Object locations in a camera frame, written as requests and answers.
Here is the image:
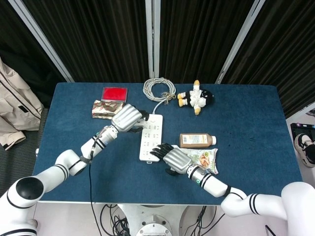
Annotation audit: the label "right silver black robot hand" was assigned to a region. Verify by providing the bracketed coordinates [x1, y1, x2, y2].
[150, 144, 192, 177]

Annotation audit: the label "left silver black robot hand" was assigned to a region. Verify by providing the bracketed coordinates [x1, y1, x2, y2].
[111, 103, 150, 135]

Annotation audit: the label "white power strip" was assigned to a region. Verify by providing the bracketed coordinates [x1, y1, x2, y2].
[139, 113, 164, 164]

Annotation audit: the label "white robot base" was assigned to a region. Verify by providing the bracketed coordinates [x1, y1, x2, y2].
[117, 204, 190, 236]

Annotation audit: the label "beige patterned snack packet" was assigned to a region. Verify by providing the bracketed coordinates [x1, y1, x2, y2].
[91, 99, 124, 120]

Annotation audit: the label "brown drink bottle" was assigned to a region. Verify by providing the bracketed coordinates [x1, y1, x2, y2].
[179, 133, 218, 148]

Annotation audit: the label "red ink pad tin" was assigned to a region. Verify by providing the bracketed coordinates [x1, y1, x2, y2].
[101, 86, 128, 103]

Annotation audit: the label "white snack bag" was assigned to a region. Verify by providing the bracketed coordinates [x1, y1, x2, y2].
[172, 144, 220, 175]

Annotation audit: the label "black white plush toy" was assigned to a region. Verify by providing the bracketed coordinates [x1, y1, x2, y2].
[177, 80, 215, 116]

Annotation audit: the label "blue table cloth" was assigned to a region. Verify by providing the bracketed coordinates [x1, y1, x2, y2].
[31, 82, 303, 206]

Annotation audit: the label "black pleated curtain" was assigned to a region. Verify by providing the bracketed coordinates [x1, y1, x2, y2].
[159, 0, 259, 84]
[0, 0, 67, 109]
[21, 0, 151, 83]
[220, 0, 315, 120]

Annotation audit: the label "beige jacket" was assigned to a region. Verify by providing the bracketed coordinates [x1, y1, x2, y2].
[0, 56, 45, 151]

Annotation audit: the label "black white sneaker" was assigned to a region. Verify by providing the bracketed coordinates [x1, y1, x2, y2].
[293, 133, 315, 169]

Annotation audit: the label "grey coiled power cable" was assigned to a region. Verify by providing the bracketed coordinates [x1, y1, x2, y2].
[143, 77, 177, 115]

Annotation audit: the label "twine cable tie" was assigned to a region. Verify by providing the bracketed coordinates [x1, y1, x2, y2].
[160, 91, 176, 105]

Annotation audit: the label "black floor cables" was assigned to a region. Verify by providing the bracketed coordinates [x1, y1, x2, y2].
[189, 205, 226, 236]
[99, 204, 129, 236]

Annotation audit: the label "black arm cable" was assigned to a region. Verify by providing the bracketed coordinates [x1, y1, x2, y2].
[88, 137, 102, 236]

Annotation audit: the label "aluminium frame post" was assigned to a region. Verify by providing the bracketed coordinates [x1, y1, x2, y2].
[145, 0, 161, 79]
[215, 0, 267, 85]
[7, 0, 75, 83]

